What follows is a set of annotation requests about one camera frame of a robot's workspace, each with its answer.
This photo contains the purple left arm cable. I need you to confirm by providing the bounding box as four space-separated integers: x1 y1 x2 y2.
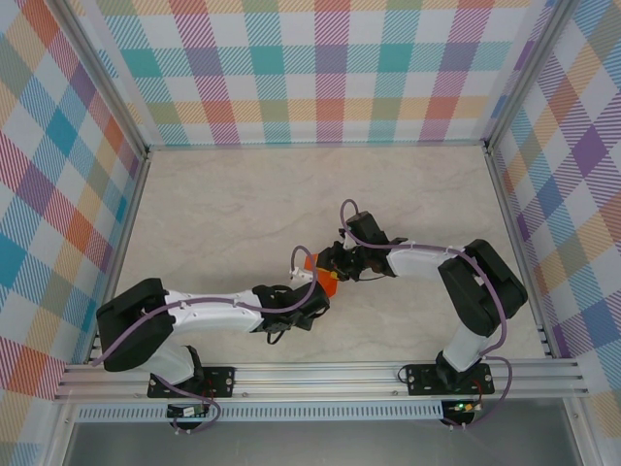
89 246 331 436

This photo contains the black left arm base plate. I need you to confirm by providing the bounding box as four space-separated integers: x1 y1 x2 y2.
147 366 238 400

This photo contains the long aluminium mounting rail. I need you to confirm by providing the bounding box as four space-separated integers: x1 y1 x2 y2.
52 358 591 402

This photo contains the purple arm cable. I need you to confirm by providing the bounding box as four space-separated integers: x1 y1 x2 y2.
89 246 331 436
338 198 514 433

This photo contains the orange paper sheet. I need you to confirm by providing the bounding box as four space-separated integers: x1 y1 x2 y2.
303 251 341 298

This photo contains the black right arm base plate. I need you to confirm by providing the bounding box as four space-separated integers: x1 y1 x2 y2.
405 362 495 397

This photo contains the perforated metal cable tray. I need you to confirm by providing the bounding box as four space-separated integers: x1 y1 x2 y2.
77 400 445 422

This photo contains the aluminium frame post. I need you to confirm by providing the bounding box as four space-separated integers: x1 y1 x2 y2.
483 0 586 156
46 0 151 161

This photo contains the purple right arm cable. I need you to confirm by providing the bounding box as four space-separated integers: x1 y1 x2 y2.
338 198 514 433

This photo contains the aluminium frame cross bar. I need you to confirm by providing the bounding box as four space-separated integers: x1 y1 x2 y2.
145 139 491 152

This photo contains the aluminium frame side rail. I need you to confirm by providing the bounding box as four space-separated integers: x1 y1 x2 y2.
483 148 557 360
84 148 152 365

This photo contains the grey metal panel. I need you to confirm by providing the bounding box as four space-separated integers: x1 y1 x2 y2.
62 420 581 466

